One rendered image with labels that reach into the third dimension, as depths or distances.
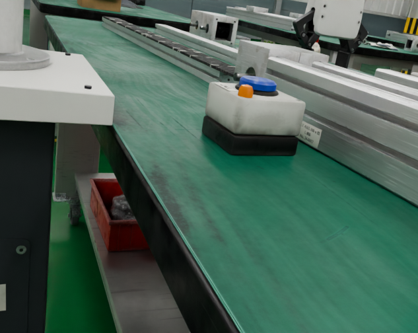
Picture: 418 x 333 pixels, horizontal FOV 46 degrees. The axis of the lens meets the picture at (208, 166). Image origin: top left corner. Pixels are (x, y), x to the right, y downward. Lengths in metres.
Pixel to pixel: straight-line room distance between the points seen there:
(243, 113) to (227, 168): 0.06
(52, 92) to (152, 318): 0.75
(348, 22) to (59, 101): 0.59
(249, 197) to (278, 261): 0.10
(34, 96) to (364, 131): 0.34
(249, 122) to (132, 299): 0.81
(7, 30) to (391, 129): 0.44
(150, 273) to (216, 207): 0.98
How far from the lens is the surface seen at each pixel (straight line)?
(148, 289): 1.28
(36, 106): 0.53
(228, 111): 0.50
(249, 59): 0.72
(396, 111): 0.49
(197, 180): 0.42
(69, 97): 0.53
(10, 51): 0.65
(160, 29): 1.79
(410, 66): 3.61
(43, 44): 5.00
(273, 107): 0.51
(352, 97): 0.54
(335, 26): 0.95
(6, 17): 0.64
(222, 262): 0.30
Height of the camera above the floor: 0.93
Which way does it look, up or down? 19 degrees down
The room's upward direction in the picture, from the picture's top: 9 degrees clockwise
